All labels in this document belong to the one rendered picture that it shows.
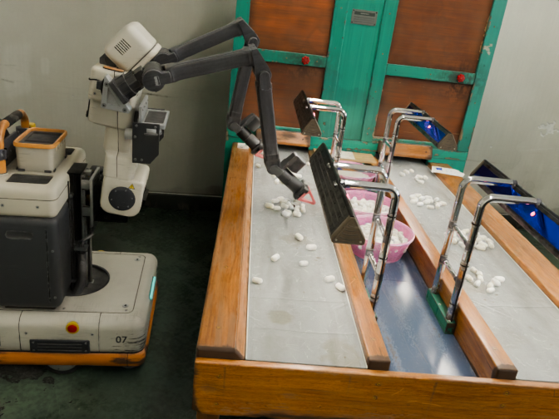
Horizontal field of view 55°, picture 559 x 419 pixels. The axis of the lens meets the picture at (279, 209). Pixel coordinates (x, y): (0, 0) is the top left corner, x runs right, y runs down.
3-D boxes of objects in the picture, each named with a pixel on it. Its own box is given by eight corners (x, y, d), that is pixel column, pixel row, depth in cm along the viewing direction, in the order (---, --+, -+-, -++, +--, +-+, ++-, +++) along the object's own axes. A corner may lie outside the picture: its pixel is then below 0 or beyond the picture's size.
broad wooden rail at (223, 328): (191, 407, 134) (195, 347, 127) (230, 173, 301) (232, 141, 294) (239, 410, 135) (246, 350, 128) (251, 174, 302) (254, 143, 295)
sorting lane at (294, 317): (244, 366, 129) (245, 359, 129) (254, 151, 296) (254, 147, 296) (366, 375, 132) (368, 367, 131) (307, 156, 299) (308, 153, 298)
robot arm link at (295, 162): (264, 160, 218) (268, 170, 211) (284, 140, 216) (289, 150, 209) (284, 176, 225) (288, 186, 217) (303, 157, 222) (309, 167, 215)
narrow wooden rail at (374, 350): (361, 395, 134) (369, 359, 130) (305, 168, 301) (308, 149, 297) (383, 396, 135) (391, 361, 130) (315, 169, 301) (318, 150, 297)
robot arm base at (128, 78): (113, 77, 191) (107, 83, 180) (132, 65, 190) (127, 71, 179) (128, 98, 194) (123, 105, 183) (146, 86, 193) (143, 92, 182)
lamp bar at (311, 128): (301, 135, 213) (304, 117, 211) (293, 103, 271) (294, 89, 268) (321, 137, 214) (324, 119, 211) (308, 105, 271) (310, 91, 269)
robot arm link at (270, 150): (251, 63, 197) (256, 73, 188) (266, 61, 198) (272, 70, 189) (264, 165, 221) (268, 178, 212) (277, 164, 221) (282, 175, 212)
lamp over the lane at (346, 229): (330, 243, 124) (335, 214, 121) (309, 161, 181) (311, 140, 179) (364, 246, 125) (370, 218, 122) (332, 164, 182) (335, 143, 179)
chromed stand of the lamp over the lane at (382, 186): (312, 323, 157) (335, 181, 140) (306, 288, 176) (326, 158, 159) (375, 328, 159) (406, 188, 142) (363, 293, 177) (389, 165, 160)
